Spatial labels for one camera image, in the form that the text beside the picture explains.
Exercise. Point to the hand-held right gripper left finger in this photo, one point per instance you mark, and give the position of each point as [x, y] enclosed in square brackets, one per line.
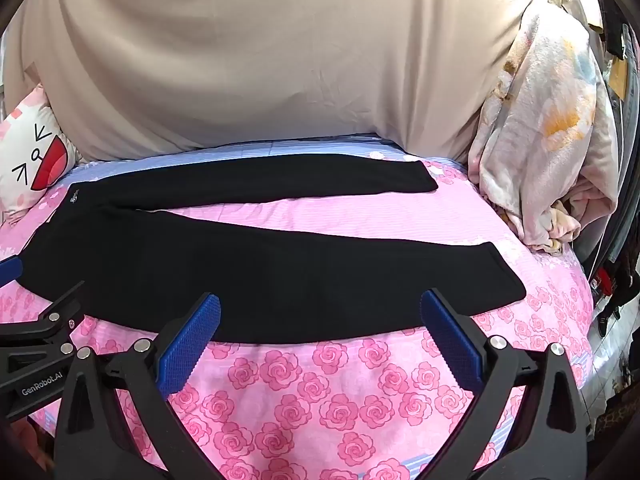
[192, 345]

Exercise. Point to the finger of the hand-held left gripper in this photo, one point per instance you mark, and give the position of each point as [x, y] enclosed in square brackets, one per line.
[10, 271]
[52, 306]

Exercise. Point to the large beige cloth cover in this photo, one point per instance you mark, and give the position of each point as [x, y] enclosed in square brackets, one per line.
[260, 55]

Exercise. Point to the dark hanging clothes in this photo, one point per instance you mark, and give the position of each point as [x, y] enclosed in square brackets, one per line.
[627, 260]

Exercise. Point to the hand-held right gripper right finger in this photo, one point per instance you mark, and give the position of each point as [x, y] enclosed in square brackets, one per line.
[450, 340]

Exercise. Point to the pink rose print bed sheet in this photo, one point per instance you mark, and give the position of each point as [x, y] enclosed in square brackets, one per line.
[325, 410]

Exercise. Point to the black pants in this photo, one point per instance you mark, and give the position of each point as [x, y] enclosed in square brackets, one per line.
[250, 275]

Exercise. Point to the yellow paper package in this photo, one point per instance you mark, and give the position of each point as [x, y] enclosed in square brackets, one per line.
[618, 77]

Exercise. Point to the cartoon face pillow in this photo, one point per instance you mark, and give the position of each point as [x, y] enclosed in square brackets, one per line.
[35, 160]

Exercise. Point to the pale floral fleece blanket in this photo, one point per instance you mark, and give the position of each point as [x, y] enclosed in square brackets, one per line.
[540, 125]

